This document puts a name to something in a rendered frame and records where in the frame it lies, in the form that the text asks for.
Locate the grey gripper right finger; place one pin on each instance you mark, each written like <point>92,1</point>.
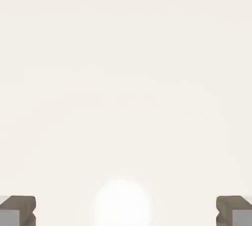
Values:
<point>234,209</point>

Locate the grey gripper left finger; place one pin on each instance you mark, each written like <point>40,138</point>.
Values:
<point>17,208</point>

